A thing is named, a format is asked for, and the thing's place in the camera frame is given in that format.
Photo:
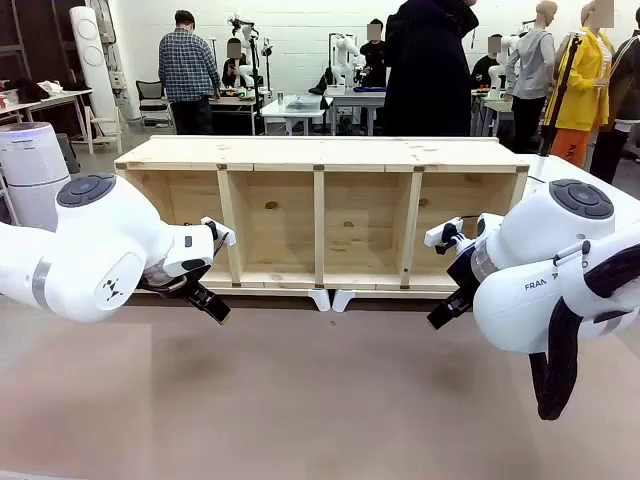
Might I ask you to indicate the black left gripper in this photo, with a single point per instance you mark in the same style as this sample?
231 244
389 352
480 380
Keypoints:
172 284

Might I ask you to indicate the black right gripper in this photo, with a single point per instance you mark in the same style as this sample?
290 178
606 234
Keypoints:
465 277

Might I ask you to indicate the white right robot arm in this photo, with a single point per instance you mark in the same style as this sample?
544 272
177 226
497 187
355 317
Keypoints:
540 250

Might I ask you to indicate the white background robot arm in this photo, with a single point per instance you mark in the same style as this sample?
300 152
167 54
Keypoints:
345 55
246 45
500 80

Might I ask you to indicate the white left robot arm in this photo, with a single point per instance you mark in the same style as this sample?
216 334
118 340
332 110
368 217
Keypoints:
100 225

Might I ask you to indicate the wooden four-compartment shelf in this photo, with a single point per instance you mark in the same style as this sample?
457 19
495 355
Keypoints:
320 150

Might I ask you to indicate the white wooden chair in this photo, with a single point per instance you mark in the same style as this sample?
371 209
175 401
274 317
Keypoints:
105 130

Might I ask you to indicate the small white table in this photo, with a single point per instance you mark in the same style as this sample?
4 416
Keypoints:
295 107

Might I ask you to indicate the black mesh office chair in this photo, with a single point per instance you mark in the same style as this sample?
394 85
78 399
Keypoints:
150 97

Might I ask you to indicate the white cylindrical air purifier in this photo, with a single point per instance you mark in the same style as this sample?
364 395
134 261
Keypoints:
32 165

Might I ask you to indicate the grey work table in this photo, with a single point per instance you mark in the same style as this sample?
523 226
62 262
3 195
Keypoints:
357 97

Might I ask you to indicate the person in plaid shirt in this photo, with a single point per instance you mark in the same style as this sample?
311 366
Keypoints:
189 70

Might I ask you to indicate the person in black coat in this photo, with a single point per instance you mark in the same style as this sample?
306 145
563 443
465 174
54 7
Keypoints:
427 75

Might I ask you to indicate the seated person in dark clothes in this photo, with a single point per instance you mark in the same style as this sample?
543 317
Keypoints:
234 65

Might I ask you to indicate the black tripod stand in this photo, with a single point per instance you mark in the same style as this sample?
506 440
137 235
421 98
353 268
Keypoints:
560 95

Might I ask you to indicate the seated person in black sweater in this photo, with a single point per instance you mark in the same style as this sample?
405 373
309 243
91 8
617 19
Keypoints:
487 67

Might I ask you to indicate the mannequin in grey hoodie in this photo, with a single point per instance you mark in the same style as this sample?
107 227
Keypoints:
532 65

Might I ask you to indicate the long white side table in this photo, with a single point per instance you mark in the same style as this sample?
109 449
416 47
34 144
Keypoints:
45 100

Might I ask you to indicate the mannequin in yellow jacket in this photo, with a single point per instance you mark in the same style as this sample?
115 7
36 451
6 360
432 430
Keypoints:
585 85

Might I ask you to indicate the standing person in black top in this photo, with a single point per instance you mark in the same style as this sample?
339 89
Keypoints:
372 57

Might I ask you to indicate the white standing air conditioner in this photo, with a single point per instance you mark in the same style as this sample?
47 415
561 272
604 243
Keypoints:
95 55

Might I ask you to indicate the mannequin in dark striped jacket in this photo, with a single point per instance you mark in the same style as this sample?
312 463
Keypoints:
625 90

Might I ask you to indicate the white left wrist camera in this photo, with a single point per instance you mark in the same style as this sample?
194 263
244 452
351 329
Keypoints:
222 234

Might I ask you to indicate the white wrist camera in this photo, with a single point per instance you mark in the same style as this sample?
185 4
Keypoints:
222 234
442 234

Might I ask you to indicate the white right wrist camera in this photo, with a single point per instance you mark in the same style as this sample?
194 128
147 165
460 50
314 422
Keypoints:
442 234

